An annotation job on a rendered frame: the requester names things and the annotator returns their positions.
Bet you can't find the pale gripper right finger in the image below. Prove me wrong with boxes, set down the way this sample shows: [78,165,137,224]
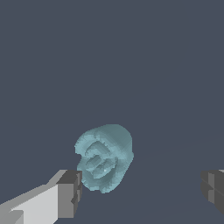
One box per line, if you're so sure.
[199,169,224,215]

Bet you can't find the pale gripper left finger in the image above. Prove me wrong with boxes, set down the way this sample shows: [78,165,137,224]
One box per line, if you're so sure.
[0,169,83,224]

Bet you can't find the pale teal round cap object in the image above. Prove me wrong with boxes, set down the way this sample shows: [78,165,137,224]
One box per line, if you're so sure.
[73,123,135,194]

